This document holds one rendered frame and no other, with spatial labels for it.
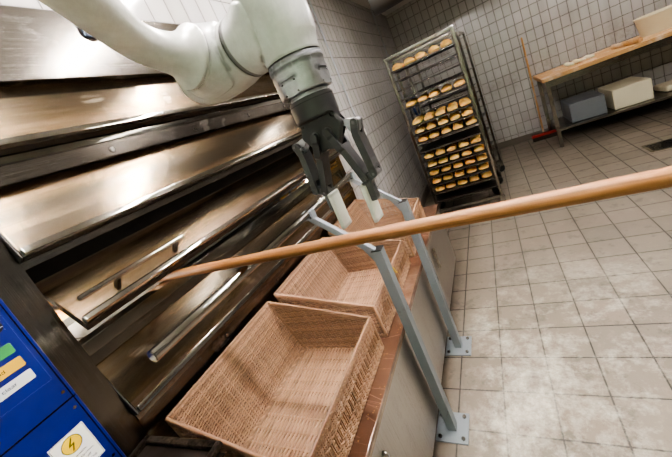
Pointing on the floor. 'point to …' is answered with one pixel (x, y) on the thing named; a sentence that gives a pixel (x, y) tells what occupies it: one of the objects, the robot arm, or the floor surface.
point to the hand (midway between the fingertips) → (356, 207)
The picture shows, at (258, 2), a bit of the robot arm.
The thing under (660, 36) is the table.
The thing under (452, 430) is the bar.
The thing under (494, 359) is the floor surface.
